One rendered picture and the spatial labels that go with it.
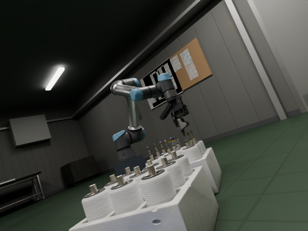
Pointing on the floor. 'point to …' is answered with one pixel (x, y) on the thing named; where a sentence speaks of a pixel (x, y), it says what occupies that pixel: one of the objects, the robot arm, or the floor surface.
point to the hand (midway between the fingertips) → (181, 132)
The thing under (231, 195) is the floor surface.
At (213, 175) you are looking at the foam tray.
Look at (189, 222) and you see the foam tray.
